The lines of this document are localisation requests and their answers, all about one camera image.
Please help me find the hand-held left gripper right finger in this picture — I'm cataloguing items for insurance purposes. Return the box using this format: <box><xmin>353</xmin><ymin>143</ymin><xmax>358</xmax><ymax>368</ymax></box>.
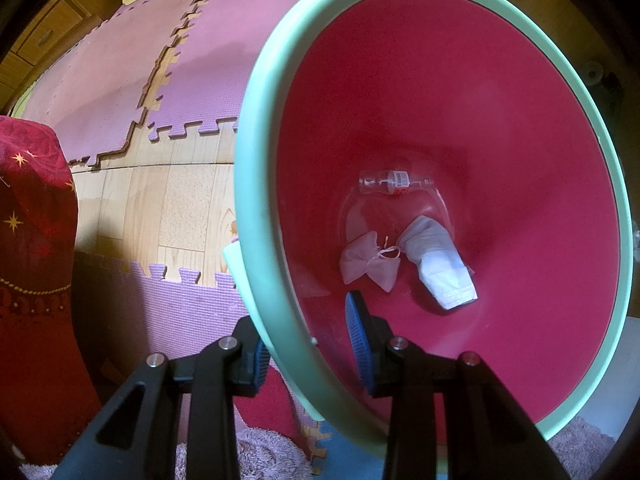
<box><xmin>345</xmin><ymin>291</ymin><xmax>571</xmax><ymax>480</ymax></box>

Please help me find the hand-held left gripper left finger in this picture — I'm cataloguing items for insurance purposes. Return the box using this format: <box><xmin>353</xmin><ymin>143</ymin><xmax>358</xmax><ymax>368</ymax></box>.
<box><xmin>50</xmin><ymin>316</ymin><xmax>273</xmax><ymax>480</ymax></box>

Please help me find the red bucket with green rim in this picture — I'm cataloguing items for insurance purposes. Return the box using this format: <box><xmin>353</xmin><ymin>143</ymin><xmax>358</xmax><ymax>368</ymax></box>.
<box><xmin>222</xmin><ymin>0</ymin><xmax>635</xmax><ymax>461</ymax></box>

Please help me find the red foam mat tile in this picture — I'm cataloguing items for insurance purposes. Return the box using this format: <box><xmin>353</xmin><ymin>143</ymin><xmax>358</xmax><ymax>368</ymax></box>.
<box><xmin>232</xmin><ymin>367</ymin><xmax>313</xmax><ymax>443</ymax></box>

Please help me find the white organza pouch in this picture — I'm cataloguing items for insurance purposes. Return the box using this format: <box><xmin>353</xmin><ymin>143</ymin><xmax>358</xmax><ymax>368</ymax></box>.
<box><xmin>340</xmin><ymin>231</ymin><xmax>401</xmax><ymax>292</ymax></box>

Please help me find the fluffy grey rug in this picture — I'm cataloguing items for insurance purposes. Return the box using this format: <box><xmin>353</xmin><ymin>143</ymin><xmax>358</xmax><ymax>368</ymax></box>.
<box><xmin>20</xmin><ymin>425</ymin><xmax>313</xmax><ymax>480</ymax></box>

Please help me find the purple foam mat tile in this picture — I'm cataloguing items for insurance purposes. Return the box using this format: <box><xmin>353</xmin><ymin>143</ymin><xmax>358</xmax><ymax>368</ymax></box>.
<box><xmin>75</xmin><ymin>252</ymin><xmax>246</xmax><ymax>361</ymax></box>

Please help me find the white face mask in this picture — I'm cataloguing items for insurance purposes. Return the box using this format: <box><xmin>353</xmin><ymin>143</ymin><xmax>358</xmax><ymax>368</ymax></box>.
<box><xmin>398</xmin><ymin>216</ymin><xmax>478</xmax><ymax>310</ymax></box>

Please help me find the blue floor mat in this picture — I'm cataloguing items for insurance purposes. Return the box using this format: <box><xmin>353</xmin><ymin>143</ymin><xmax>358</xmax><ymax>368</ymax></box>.
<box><xmin>310</xmin><ymin>420</ymin><xmax>451</xmax><ymax>480</ymax></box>

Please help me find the small clear glass bottle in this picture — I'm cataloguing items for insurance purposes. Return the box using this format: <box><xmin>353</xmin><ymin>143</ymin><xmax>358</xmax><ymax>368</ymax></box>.
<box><xmin>359</xmin><ymin>170</ymin><xmax>435</xmax><ymax>196</ymax></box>

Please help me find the red cloth with gold stars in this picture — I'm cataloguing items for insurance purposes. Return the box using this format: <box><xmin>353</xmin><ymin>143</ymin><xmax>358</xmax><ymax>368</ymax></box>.
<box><xmin>0</xmin><ymin>115</ymin><xmax>101</xmax><ymax>466</ymax></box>

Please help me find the single pink foam tile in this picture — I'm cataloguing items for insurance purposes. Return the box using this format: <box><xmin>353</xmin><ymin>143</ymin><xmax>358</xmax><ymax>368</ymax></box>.
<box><xmin>146</xmin><ymin>0</ymin><xmax>310</xmax><ymax>143</ymax></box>

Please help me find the large pink foam mat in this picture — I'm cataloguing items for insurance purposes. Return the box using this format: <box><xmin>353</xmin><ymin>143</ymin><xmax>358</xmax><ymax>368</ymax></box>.
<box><xmin>20</xmin><ymin>0</ymin><xmax>211</xmax><ymax>168</ymax></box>

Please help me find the black dark object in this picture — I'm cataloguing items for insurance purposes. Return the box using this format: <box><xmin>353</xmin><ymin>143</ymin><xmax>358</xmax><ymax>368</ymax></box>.
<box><xmin>582</xmin><ymin>60</ymin><xmax>626</xmax><ymax>111</ymax></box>

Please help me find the wooden drawer desk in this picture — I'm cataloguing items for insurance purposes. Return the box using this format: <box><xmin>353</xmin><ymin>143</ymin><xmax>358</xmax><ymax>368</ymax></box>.
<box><xmin>0</xmin><ymin>0</ymin><xmax>86</xmax><ymax>111</ymax></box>

